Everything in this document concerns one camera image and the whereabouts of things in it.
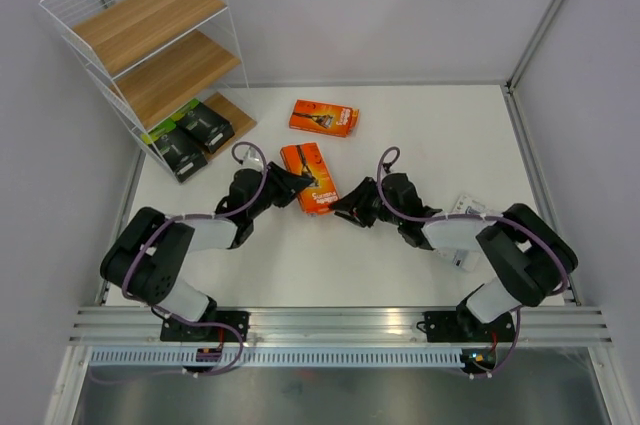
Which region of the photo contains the bottom wooden shelf board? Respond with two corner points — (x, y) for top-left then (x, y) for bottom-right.
(204, 92), (257, 162)

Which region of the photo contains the middle wooden shelf board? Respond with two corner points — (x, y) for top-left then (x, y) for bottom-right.
(111, 31), (241, 129)

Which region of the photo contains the black green razor box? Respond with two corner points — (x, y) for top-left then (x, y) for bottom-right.
(141, 119), (207, 183)
(170, 99), (235, 154)

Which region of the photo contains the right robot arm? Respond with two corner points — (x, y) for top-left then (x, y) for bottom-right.
(330, 173), (578, 340)

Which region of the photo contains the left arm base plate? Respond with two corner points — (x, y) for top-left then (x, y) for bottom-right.
(160, 309), (250, 344)

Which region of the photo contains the white Gillette razor pack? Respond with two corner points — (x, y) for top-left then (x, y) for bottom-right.
(427, 193), (489, 272)

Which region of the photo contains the wooden shelf board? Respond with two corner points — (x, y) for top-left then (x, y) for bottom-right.
(74, 0), (226, 76)
(204, 92), (257, 162)
(111, 31), (241, 129)

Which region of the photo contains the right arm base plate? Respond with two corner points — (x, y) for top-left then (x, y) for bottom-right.
(422, 310), (515, 344)

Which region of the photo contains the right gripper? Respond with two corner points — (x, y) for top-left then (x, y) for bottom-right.
(328, 176), (402, 228)

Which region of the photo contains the top wooden shelf board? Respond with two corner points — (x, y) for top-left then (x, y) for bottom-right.
(74, 0), (226, 76)

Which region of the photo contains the aluminium rail frame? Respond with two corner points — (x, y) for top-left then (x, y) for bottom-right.
(68, 306), (613, 348)

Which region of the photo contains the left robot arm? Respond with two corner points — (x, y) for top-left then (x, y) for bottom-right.
(100, 162), (314, 341)

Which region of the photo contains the orange razor box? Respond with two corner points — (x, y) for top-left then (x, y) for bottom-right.
(280, 142), (340, 216)
(288, 99), (360, 138)

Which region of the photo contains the white wire shelf rack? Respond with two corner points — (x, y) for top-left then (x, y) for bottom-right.
(39, 0), (256, 171)

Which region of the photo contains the white slotted cable duct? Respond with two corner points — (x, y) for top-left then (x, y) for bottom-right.
(89, 346), (494, 368)

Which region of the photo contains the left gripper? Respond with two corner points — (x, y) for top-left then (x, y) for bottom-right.
(248, 162), (313, 220)

